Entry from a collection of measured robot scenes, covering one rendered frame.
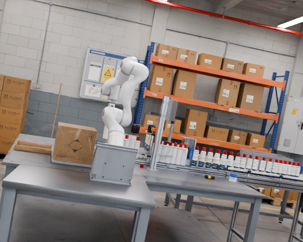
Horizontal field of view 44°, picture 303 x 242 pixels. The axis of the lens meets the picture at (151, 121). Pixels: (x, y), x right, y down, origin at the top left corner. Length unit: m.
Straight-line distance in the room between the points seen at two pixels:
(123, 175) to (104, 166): 0.15
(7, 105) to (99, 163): 4.13
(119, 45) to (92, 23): 0.70
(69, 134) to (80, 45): 5.08
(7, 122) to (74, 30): 2.47
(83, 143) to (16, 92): 3.69
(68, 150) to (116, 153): 0.53
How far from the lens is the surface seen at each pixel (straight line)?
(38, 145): 3.55
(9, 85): 6.56
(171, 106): 3.36
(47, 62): 7.96
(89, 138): 2.99
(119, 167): 2.61
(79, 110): 7.89
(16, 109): 6.56
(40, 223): 3.52
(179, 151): 3.60
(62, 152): 2.99
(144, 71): 2.87
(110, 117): 2.82
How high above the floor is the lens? 1.43
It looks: 3 degrees down
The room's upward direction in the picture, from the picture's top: 11 degrees clockwise
